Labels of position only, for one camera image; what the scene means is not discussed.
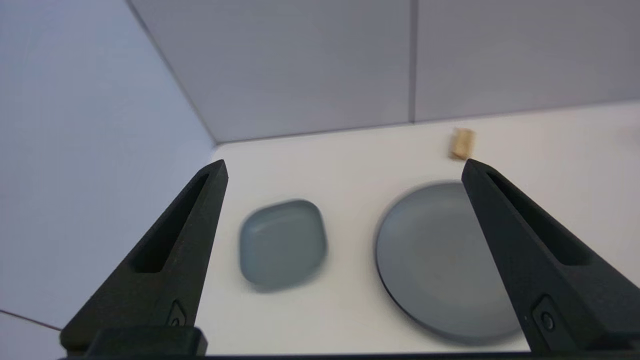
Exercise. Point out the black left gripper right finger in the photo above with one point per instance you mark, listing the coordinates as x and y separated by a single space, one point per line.
555 280

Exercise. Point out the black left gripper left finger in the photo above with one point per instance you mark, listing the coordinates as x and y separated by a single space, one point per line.
170 295

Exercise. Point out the small blue-grey square dish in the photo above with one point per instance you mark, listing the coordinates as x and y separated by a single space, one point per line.
282 245

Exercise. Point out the round grey plate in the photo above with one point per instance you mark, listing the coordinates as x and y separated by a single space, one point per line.
430 260

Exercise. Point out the small wooden block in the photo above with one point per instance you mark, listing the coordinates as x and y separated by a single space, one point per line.
462 143

